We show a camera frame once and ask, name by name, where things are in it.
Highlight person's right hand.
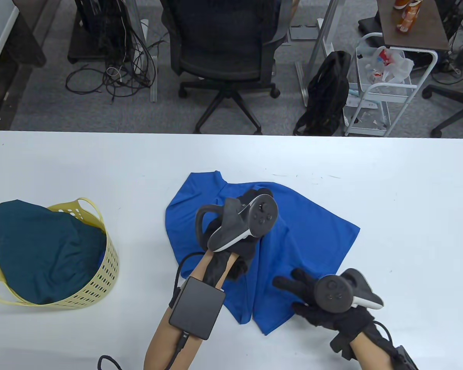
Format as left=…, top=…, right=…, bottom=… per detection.
left=272, top=268, right=375, bottom=340

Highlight person's left hand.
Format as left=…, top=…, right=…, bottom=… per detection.
left=204, top=188, right=279, bottom=282

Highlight blue t-shirt clothes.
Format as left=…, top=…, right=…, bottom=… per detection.
left=165, top=171, right=361, bottom=336

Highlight yellow perforated laundry basket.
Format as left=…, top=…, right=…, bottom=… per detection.
left=0, top=197, right=120, bottom=309

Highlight teal shorts clothes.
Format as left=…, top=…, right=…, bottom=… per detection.
left=0, top=199, right=108, bottom=305

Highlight person's right forearm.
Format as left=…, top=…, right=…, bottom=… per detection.
left=349, top=328, right=395, bottom=370

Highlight person's left forearm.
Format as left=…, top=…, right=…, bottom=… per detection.
left=144, top=251, right=240, bottom=370

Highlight grey white handheld controller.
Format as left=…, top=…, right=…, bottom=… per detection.
left=195, top=195, right=279, bottom=253
left=314, top=269, right=384, bottom=313

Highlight black backpack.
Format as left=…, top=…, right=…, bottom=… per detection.
left=293, top=50, right=351, bottom=136

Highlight black mesh office chair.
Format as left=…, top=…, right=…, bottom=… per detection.
left=160, top=0, right=290, bottom=135

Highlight white desk leg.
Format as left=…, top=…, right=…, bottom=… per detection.
left=140, top=19, right=159, bottom=103

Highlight white metal utility cart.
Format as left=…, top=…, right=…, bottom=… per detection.
left=343, top=33, right=438, bottom=137

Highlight silver metal desk leg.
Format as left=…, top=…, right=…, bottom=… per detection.
left=295, top=0, right=339, bottom=106

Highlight grey desk foot plate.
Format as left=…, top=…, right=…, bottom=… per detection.
left=289, top=25, right=319, bottom=41

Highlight white plastic bag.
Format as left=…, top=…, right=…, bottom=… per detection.
left=357, top=45, right=414, bottom=83

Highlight black swivel chair base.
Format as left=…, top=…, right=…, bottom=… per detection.
left=422, top=37, right=463, bottom=138

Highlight black computer cabinet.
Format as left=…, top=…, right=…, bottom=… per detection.
left=68, top=0, right=133, bottom=64

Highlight brown side table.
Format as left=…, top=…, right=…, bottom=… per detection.
left=376, top=0, right=450, bottom=51

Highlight dark wooden desk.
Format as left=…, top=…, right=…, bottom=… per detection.
left=0, top=0, right=47, bottom=130

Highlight black box wrist camera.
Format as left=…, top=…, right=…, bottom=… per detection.
left=169, top=277, right=226, bottom=340

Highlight black strapped wrist camera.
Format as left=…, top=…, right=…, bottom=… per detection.
left=372, top=322, right=419, bottom=370

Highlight tangled black cable bundle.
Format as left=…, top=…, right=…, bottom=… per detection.
left=66, top=0, right=159, bottom=103

